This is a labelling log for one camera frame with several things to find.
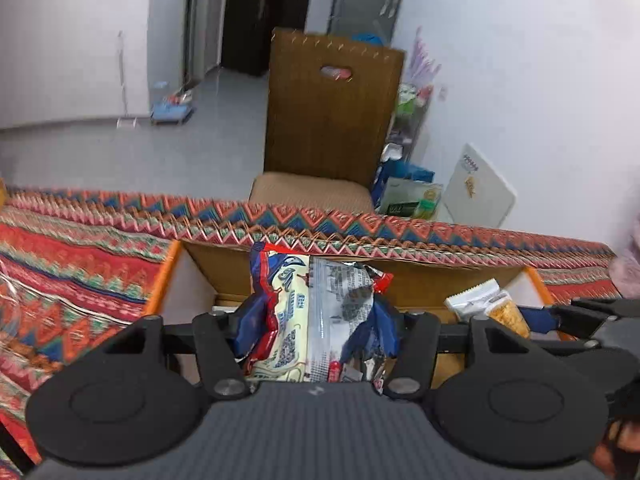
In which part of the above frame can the blue red white snack packet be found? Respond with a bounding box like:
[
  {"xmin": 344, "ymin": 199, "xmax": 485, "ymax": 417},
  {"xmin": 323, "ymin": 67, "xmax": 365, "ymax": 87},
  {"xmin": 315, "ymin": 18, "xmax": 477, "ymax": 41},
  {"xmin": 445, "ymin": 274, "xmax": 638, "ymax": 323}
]
[{"xmin": 235, "ymin": 242, "xmax": 401, "ymax": 385}]

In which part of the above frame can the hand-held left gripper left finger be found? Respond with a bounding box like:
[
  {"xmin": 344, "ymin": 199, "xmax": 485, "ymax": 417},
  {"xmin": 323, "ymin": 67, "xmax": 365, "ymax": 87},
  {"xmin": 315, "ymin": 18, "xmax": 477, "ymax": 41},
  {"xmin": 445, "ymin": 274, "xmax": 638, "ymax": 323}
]
[{"xmin": 102, "ymin": 295, "xmax": 270, "ymax": 402}]

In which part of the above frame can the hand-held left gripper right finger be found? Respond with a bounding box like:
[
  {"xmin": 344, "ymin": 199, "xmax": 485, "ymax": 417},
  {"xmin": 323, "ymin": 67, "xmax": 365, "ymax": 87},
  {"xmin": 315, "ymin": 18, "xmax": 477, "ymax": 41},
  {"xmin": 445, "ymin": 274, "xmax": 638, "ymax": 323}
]
[{"xmin": 371, "ymin": 304, "xmax": 545, "ymax": 402}]

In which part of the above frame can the patterned red tablecloth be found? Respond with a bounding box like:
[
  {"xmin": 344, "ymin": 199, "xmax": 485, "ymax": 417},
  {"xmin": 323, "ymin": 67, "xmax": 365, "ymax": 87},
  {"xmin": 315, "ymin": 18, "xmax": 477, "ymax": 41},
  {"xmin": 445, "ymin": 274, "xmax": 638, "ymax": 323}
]
[{"xmin": 0, "ymin": 185, "xmax": 626, "ymax": 476}]

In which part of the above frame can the brown wooden chair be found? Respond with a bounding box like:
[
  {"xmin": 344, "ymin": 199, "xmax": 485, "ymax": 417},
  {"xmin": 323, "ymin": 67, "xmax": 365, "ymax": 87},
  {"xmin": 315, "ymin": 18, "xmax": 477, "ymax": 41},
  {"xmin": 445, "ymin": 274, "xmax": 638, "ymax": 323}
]
[{"xmin": 248, "ymin": 27, "xmax": 406, "ymax": 215}]

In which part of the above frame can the white board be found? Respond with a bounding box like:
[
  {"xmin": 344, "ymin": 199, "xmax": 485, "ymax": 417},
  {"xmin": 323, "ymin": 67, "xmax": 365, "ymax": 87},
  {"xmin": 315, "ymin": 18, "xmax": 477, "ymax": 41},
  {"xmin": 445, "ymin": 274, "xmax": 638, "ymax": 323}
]
[{"xmin": 442, "ymin": 142, "xmax": 519, "ymax": 228}]

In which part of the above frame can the small blue stool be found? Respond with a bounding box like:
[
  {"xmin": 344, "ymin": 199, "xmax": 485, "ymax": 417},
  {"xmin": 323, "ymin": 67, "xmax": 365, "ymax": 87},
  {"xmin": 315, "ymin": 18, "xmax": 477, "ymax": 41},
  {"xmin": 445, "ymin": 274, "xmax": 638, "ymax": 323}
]
[{"xmin": 150, "ymin": 87, "xmax": 197, "ymax": 126}]

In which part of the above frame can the clear plastic container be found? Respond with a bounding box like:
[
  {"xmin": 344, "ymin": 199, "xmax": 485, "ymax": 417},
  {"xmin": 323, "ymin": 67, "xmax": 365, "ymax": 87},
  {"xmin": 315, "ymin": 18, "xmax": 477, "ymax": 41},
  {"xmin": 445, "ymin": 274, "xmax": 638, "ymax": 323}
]
[{"xmin": 0, "ymin": 260, "xmax": 23, "ymax": 336}]

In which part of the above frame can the blue bag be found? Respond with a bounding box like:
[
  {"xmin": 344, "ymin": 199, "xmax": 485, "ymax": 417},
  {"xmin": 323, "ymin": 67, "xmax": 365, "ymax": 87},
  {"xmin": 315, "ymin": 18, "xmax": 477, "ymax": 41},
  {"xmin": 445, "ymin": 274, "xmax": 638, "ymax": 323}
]
[{"xmin": 372, "ymin": 159, "xmax": 436, "ymax": 196}]

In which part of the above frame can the person's right hand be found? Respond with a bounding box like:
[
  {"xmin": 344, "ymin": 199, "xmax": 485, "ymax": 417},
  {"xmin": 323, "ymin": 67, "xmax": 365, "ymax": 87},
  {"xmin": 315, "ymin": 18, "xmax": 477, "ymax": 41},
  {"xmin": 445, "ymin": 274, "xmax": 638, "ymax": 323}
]
[{"xmin": 591, "ymin": 417, "xmax": 636, "ymax": 477}]

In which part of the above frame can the dark door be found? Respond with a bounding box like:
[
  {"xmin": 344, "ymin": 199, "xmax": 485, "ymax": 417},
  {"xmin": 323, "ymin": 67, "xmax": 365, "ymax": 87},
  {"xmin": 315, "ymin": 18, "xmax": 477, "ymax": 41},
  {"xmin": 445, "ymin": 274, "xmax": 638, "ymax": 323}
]
[{"xmin": 219, "ymin": 0, "xmax": 312, "ymax": 79}]

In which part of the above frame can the white yellow cracker packet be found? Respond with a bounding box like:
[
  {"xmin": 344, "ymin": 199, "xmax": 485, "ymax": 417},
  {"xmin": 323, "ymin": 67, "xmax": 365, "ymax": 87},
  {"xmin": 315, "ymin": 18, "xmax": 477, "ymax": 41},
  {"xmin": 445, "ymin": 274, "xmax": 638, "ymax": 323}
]
[{"xmin": 444, "ymin": 279, "xmax": 532, "ymax": 339}]

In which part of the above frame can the orange rimmed cardboard box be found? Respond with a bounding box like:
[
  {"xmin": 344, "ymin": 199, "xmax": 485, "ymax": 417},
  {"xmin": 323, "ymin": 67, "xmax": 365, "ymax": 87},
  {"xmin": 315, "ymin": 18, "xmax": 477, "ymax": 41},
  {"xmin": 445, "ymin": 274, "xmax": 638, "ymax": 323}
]
[{"xmin": 144, "ymin": 239, "xmax": 557, "ymax": 391}]

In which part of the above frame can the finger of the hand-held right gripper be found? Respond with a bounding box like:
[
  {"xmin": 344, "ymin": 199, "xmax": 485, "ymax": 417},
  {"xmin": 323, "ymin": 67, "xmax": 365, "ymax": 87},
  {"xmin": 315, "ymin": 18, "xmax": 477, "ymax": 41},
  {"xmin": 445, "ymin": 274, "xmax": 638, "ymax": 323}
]
[
  {"xmin": 570, "ymin": 297, "xmax": 640, "ymax": 320},
  {"xmin": 519, "ymin": 305, "xmax": 620, "ymax": 345}
]

